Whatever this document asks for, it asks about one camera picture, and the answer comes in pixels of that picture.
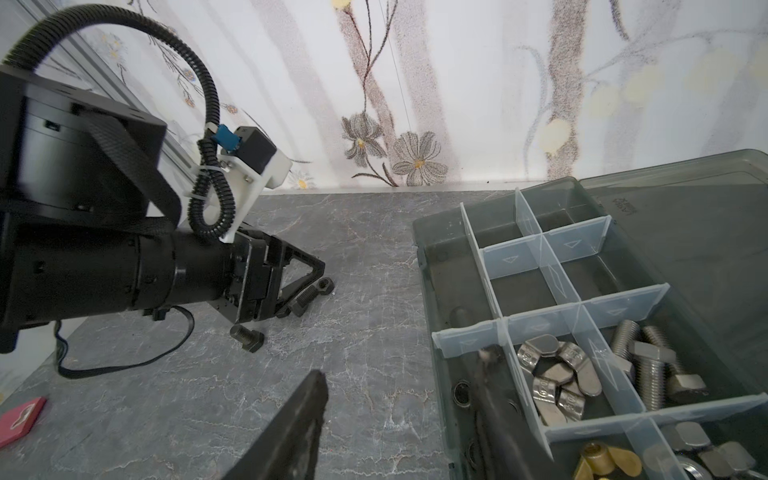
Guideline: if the black hex bolt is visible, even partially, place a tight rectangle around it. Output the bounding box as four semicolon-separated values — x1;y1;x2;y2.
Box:
230;324;265;353
288;277;335;317

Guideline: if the silver wing nut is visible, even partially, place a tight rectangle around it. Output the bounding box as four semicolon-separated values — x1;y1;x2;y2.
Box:
531;377;567;426
517;334;560;374
557;342;603;397
557;389;586;422

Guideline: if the black corrugated cable conduit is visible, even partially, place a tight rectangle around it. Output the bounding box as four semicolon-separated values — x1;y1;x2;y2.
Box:
2;4;238;244

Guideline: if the silver hex bolt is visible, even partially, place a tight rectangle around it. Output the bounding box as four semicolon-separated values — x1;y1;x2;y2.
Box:
628;341;676;411
610;319;640;384
641;325;709;404

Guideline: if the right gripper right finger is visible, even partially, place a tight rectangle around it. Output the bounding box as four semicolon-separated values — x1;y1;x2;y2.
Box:
471;347;552;479

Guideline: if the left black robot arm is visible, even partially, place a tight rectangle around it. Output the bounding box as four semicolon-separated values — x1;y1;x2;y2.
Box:
1;66;325;353

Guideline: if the small pink red block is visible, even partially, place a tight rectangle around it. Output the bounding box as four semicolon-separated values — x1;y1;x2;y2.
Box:
0;397;47;448

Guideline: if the grey compartment organizer box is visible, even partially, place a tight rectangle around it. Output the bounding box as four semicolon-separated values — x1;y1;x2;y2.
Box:
413;150;767;479

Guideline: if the silver hex nut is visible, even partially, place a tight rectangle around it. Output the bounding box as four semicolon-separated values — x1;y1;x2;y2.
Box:
698;441;757;478
676;455;714;480
661;421;712;452

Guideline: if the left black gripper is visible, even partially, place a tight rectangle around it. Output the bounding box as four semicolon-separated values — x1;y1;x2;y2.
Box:
225;230;325;324

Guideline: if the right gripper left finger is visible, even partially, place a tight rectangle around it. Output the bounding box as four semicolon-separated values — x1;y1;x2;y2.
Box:
224;370;329;479

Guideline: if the brass wing nut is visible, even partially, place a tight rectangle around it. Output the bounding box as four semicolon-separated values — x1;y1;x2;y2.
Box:
572;442;643;480

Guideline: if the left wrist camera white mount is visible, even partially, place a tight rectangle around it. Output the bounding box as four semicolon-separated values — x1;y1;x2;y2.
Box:
187;122;293;243

